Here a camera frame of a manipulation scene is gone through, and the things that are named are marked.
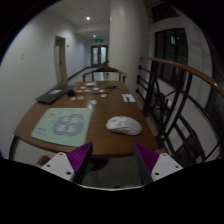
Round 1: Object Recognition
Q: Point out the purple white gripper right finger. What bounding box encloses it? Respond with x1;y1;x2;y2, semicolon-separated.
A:
133;143;182;185

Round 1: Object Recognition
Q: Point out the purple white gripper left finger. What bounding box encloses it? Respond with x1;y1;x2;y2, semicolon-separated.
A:
42;142;93;184

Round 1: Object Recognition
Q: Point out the white computer mouse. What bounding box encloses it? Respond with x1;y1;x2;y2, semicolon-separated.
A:
106;116;142;136

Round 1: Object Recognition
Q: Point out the light green mouse pad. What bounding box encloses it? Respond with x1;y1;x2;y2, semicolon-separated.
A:
31;108;92;147

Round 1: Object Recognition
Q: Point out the white card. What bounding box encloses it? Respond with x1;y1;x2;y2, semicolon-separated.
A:
90;100;97;105

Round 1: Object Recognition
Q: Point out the wooden stair railing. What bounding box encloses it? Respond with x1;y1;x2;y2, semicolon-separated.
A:
136;57;224;166

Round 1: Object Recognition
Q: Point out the white notepad with pen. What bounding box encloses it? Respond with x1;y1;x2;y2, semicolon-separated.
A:
122;94;135;103

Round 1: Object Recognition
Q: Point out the small black box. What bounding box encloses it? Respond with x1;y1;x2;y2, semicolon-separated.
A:
67;90;76;97

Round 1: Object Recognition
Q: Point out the black laptop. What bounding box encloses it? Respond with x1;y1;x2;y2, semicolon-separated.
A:
37;86;73;104

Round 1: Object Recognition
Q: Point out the wooden chair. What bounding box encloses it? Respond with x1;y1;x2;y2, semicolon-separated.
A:
82;65;127;82

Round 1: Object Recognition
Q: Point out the double glass door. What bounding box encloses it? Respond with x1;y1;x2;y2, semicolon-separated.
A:
91;45;108;67

